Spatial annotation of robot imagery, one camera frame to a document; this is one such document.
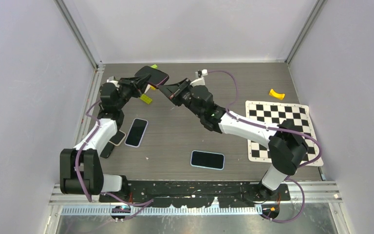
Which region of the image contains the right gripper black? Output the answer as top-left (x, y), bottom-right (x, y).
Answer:
top-left (160, 78), bottom-right (204, 118)

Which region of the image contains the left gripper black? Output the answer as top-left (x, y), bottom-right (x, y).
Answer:
top-left (116, 75), bottom-right (153, 110)

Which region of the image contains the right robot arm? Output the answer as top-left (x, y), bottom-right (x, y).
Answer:
top-left (157, 78), bottom-right (308, 200)

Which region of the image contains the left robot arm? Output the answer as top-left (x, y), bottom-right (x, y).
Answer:
top-left (60, 74), bottom-right (151, 202)

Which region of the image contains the phone in beige case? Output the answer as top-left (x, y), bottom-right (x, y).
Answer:
top-left (109, 130), bottom-right (126, 146)

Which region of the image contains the black phone near left edge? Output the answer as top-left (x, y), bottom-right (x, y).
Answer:
top-left (100, 142), bottom-right (115, 158)

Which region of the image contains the light green flat brick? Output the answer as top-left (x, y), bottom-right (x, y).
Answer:
top-left (140, 94), bottom-right (152, 104)

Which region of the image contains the checkerboard mat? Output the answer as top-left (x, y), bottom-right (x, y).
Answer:
top-left (245, 100), bottom-right (324, 167)

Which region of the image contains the yellow curved block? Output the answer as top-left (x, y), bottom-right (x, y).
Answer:
top-left (269, 89), bottom-right (285, 100)

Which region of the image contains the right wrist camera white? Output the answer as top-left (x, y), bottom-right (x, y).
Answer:
top-left (190, 69), bottom-right (208, 87)

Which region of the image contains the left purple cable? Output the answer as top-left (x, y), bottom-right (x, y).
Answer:
top-left (74, 99), bottom-right (102, 203)

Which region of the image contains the purple cable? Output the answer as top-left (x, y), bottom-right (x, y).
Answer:
top-left (207, 70), bottom-right (322, 224)
top-left (74, 99), bottom-right (102, 203)

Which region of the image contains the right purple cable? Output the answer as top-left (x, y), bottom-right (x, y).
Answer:
top-left (207, 70), bottom-right (322, 224)

